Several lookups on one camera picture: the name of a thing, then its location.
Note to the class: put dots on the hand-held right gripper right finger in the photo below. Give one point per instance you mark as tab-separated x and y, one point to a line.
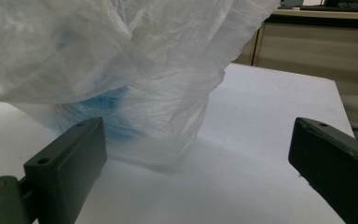
338	168

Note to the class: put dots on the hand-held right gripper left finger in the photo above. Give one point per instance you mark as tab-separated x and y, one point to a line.
65	168

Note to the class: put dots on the blue snack pouch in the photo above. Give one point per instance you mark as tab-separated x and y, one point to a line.
105	105

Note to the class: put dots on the translucent white plastic bag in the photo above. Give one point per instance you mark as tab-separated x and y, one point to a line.
155	62

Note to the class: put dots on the beige panelled counter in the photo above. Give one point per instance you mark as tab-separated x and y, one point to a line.
317	49

